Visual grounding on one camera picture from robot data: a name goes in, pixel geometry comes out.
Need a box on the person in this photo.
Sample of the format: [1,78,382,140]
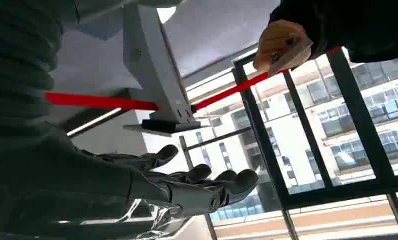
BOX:
[268,0,398,64]

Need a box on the building outside window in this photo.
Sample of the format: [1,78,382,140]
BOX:
[142,56,398,240]

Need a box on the black window frame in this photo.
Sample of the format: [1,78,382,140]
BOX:
[231,46,398,240]

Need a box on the red floor tape strip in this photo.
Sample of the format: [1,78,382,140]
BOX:
[44,46,342,112]

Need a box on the person's left hand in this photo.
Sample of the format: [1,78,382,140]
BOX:
[252,19,310,74]

